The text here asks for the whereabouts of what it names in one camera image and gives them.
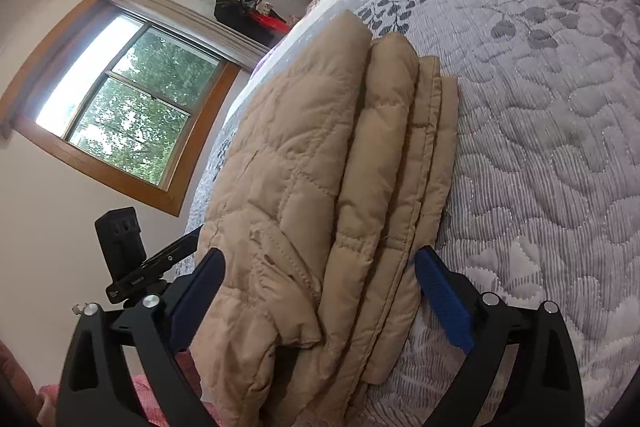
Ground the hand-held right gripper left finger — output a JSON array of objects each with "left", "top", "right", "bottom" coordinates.
[{"left": 56, "top": 248, "right": 226, "bottom": 427}]

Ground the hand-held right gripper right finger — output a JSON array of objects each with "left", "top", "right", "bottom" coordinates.
[{"left": 414, "top": 245, "right": 586, "bottom": 427}]

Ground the tan quilted jacket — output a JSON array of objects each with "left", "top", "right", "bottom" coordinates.
[{"left": 189, "top": 9, "right": 460, "bottom": 427}]

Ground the large wooden-framed window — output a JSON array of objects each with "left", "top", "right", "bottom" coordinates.
[{"left": 0, "top": 0, "right": 242, "bottom": 218}]

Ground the grey quilted leaf-print bedspread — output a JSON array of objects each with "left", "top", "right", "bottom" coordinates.
[{"left": 184, "top": 0, "right": 640, "bottom": 427}]

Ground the purple floral blanket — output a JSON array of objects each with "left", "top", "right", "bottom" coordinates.
[{"left": 250, "top": 57, "right": 274, "bottom": 81}]

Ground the beige curtain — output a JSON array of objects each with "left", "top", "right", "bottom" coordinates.
[{"left": 107, "top": 0, "right": 273, "bottom": 74}]

